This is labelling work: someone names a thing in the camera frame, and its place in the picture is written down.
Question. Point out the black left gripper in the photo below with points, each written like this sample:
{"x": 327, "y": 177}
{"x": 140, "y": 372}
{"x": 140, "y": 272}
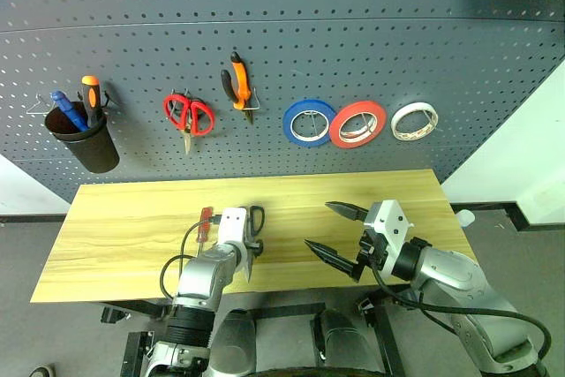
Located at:
{"x": 256, "y": 246}

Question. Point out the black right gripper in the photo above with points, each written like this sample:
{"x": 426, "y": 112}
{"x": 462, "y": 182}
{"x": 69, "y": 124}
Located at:
{"x": 368, "y": 253}

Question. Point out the orange black needle-nose pliers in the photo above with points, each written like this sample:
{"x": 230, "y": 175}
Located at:
{"x": 240, "y": 81}

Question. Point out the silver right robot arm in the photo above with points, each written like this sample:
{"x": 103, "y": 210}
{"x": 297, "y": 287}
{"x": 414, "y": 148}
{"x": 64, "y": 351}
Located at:
{"x": 446, "y": 271}

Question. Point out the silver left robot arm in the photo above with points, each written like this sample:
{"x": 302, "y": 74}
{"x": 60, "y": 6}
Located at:
{"x": 203, "y": 275}

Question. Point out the dark grey rounded shape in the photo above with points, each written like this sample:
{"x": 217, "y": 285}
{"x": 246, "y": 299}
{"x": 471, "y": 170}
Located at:
{"x": 236, "y": 341}
{"x": 340, "y": 337}

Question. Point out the white plastic knob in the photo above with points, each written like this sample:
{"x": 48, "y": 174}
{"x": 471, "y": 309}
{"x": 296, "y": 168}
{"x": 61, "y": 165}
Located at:
{"x": 465, "y": 218}

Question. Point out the red tape roll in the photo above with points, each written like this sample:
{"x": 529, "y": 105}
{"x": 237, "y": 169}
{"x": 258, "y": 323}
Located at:
{"x": 358, "y": 106}

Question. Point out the blue tape roll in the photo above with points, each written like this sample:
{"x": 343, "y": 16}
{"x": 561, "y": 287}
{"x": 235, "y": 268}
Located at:
{"x": 309, "y": 103}

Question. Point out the white tape roll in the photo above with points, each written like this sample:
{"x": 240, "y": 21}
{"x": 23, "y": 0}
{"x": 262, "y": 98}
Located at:
{"x": 414, "y": 105}

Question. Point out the black plastic cup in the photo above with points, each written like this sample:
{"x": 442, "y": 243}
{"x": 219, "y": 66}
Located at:
{"x": 95, "y": 152}

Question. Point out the grey metal pegboard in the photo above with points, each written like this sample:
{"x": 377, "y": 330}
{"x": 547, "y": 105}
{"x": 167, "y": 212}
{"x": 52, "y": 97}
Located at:
{"x": 309, "y": 19}

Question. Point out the grey round floor object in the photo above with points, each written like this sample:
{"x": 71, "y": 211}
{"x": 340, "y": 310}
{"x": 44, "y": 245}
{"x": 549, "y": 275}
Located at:
{"x": 42, "y": 371}

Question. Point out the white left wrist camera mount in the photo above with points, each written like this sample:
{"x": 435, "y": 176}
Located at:
{"x": 231, "y": 227}

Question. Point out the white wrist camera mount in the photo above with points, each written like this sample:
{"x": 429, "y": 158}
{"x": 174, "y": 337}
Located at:
{"x": 388, "y": 222}
{"x": 231, "y": 227}

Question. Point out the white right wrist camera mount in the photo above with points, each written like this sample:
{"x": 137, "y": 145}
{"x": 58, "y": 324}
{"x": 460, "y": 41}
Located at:
{"x": 388, "y": 222}

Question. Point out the black metal table frame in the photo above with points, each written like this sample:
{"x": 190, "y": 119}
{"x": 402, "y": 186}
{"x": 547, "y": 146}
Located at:
{"x": 282, "y": 310}

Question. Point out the black wall baseboard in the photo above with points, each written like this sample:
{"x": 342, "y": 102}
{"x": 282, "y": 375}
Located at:
{"x": 507, "y": 211}
{"x": 31, "y": 218}

